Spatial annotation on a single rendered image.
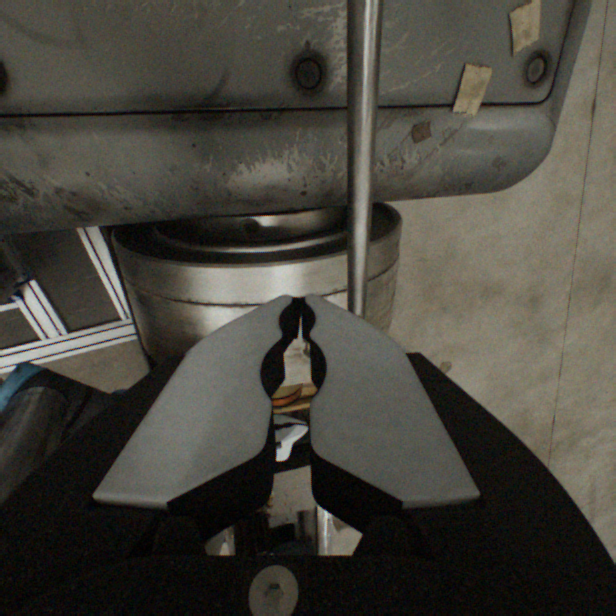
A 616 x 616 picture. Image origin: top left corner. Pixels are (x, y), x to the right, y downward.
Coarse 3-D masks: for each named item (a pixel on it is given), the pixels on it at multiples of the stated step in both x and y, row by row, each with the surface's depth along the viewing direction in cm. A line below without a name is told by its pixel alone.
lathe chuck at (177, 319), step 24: (384, 288) 35; (144, 312) 33; (168, 312) 31; (192, 312) 29; (216, 312) 29; (240, 312) 29; (384, 312) 37; (144, 336) 36; (168, 336) 32; (192, 336) 31; (288, 360) 31; (288, 384) 33
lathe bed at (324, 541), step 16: (288, 416) 90; (304, 416) 91; (304, 512) 107; (320, 512) 109; (272, 528) 126; (288, 528) 128; (304, 528) 111; (320, 528) 113; (272, 544) 124; (320, 544) 118
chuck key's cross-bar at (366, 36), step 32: (352, 0) 11; (352, 32) 12; (352, 64) 12; (352, 96) 13; (352, 128) 14; (352, 160) 15; (352, 192) 16; (352, 224) 17; (352, 256) 19; (352, 288) 20
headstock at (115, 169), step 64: (0, 0) 16; (64, 0) 16; (128, 0) 17; (192, 0) 17; (256, 0) 18; (320, 0) 19; (384, 0) 19; (448, 0) 20; (512, 0) 21; (576, 0) 22; (0, 64) 17; (64, 64) 17; (128, 64) 18; (192, 64) 19; (256, 64) 19; (320, 64) 20; (384, 64) 21; (448, 64) 22; (512, 64) 23; (0, 128) 18; (64, 128) 18; (128, 128) 19; (192, 128) 20; (256, 128) 21; (320, 128) 22; (384, 128) 22; (448, 128) 24; (512, 128) 25; (0, 192) 20; (64, 192) 20; (128, 192) 21; (192, 192) 22; (256, 192) 24; (320, 192) 25; (384, 192) 27; (448, 192) 29
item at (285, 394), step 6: (300, 384) 51; (282, 390) 49; (288, 390) 49; (294, 390) 50; (300, 390) 52; (276, 396) 49; (282, 396) 49; (288, 396) 51; (294, 396) 51; (276, 402) 50; (282, 402) 51; (288, 402) 51
